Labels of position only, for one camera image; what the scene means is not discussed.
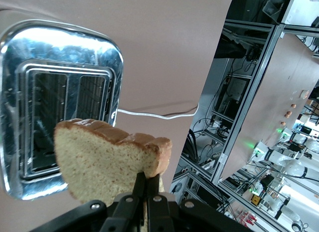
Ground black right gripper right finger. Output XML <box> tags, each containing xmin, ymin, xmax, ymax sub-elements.
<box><xmin>146</xmin><ymin>174</ymin><xmax>251</xmax><ymax>232</ymax></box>

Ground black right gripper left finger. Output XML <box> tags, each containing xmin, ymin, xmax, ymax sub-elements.
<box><xmin>29</xmin><ymin>171</ymin><xmax>147</xmax><ymax>232</ymax></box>

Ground slice of brown bread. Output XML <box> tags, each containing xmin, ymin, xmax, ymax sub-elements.
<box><xmin>53</xmin><ymin>118</ymin><xmax>173</xmax><ymax>229</ymax></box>

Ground cream and chrome toaster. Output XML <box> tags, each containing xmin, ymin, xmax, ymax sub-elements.
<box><xmin>0</xmin><ymin>19</ymin><xmax>125</xmax><ymax>201</ymax></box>

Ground black fabric cover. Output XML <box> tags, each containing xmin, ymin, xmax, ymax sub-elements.
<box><xmin>213</xmin><ymin>32</ymin><xmax>247</xmax><ymax>59</ymax></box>

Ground white panel box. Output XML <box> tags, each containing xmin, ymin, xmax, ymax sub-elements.
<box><xmin>280</xmin><ymin>0</ymin><xmax>319</xmax><ymax>28</ymax></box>

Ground white toaster power cable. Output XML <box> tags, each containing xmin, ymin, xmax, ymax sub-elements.
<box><xmin>116</xmin><ymin>104</ymin><xmax>200</xmax><ymax>120</ymax></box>

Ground aluminium extrusion frame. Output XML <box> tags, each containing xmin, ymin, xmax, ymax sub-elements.
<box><xmin>169</xmin><ymin>16</ymin><xmax>319</xmax><ymax>232</ymax></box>

